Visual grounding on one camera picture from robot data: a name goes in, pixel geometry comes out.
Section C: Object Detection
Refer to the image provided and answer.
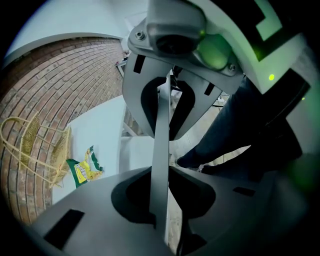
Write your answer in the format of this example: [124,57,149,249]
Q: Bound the person's dark trousers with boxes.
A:
[174,76,303,182]

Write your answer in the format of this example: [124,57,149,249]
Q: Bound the two-tier bamboo rack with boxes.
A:
[0,111,73,188]

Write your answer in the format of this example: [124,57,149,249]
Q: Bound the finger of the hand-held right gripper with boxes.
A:
[121,52,171,140]
[169,69,224,142]

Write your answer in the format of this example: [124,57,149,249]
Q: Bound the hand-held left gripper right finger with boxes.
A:
[169,165,309,256]

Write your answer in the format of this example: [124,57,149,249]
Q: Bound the white square table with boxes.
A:
[51,98,127,205]

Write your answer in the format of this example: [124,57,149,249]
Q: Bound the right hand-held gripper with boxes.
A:
[127,0,320,156]

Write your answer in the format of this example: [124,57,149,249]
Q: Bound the green yellow snack bag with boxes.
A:
[65,144,105,189]

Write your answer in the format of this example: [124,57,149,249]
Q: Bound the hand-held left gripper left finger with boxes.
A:
[32,167,176,256]

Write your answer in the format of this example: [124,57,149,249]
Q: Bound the person's dark shoe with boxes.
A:
[174,156,210,174]

